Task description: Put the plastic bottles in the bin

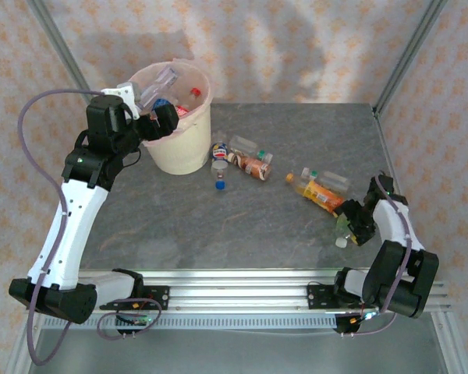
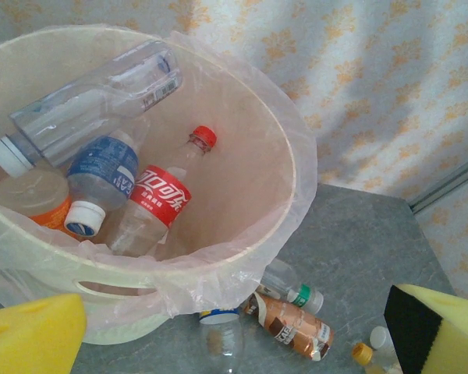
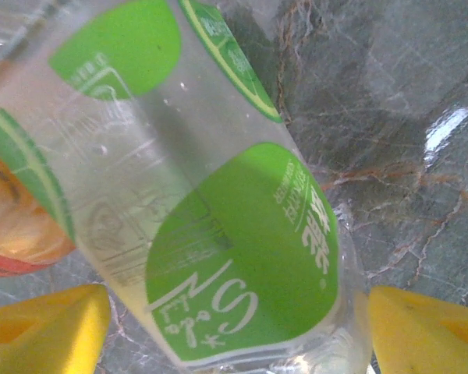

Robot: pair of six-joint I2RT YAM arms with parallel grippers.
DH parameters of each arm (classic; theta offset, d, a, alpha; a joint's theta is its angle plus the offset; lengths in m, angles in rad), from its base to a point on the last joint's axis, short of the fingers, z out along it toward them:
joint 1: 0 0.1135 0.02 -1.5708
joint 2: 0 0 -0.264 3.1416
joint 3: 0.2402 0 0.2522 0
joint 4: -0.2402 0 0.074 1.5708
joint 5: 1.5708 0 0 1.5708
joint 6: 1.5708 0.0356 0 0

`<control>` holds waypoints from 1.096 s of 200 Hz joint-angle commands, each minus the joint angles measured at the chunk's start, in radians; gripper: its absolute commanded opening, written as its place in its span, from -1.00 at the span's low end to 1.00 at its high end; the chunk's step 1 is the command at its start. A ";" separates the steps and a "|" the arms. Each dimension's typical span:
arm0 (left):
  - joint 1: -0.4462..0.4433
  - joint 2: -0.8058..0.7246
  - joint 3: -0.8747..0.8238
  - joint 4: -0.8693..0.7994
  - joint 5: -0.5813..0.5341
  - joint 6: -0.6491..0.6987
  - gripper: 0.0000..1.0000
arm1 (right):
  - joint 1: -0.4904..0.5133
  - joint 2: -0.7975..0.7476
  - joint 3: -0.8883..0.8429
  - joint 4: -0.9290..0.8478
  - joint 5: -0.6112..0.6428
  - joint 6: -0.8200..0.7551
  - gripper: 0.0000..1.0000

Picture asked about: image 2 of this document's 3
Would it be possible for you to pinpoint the aluminium frame post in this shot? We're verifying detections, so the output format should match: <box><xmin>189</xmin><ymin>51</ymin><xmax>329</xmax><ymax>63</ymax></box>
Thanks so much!
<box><xmin>407</xmin><ymin>150</ymin><xmax>468</xmax><ymax>214</ymax></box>

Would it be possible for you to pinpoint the slender clear blue-tinted bottle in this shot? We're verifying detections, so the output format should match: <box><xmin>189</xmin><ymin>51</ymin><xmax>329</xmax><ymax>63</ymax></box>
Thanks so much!
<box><xmin>0</xmin><ymin>38</ymin><xmax>184</xmax><ymax>178</ymax></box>

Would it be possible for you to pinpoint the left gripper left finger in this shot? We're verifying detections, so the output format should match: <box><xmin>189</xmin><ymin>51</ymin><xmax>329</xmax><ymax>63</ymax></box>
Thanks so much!
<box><xmin>0</xmin><ymin>292</ymin><xmax>88</xmax><ymax>374</ymax></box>

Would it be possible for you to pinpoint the clear bottle green neck band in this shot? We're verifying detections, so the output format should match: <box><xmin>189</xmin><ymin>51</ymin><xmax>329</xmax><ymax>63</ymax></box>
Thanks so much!
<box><xmin>257</xmin><ymin>256</ymin><xmax>324</xmax><ymax>316</ymax></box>

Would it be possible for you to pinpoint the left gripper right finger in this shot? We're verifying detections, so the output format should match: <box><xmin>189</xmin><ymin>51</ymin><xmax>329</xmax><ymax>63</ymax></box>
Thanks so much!
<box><xmin>385</xmin><ymin>283</ymin><xmax>468</xmax><ymax>374</ymax></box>

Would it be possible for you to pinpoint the cream plastic bin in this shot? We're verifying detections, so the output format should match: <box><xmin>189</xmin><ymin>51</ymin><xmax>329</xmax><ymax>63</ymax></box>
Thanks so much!
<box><xmin>0</xmin><ymin>25</ymin><xmax>317</xmax><ymax>346</ymax></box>

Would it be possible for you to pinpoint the blue label water bottle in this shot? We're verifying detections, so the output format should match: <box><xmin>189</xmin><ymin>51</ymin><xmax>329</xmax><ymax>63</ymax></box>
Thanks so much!
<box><xmin>64</xmin><ymin>130</ymin><xmax>141</xmax><ymax>238</ymax></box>

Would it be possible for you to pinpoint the pink plastic bin liner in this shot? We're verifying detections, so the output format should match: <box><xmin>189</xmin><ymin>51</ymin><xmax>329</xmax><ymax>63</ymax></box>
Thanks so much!
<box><xmin>0</xmin><ymin>23</ymin><xmax>319</xmax><ymax>319</ymax></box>

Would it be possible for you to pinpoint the clear bottle white cap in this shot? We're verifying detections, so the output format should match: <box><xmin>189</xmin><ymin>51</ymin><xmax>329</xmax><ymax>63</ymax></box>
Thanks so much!
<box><xmin>369</xmin><ymin>325</ymin><xmax>399</xmax><ymax>363</ymax></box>

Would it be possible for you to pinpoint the Pepsi bottle blue cap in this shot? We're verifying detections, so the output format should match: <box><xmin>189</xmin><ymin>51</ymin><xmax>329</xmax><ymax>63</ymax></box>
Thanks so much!
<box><xmin>197</xmin><ymin>307</ymin><xmax>245</xmax><ymax>374</ymax></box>

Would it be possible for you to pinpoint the orange label bottle orange cap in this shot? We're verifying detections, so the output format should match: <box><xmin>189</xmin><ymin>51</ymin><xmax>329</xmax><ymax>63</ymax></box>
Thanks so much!
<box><xmin>0</xmin><ymin>169</ymin><xmax>77</xmax><ymax>238</ymax></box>

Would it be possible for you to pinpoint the Coca-Cola bottle red label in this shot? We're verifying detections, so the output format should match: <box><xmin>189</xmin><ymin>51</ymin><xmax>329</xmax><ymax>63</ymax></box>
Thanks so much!
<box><xmin>105</xmin><ymin>125</ymin><xmax>218</xmax><ymax>258</ymax></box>

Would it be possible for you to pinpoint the yellow juice bottle orange label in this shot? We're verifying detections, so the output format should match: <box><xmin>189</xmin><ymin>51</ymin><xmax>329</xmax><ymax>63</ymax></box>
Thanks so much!
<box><xmin>351</xmin><ymin>341</ymin><xmax>391</xmax><ymax>374</ymax></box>

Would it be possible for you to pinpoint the brown coffee drink bottle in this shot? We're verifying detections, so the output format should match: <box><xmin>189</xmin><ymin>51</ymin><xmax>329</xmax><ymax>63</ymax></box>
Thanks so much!
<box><xmin>241</xmin><ymin>291</ymin><xmax>335</xmax><ymax>362</ymax></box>

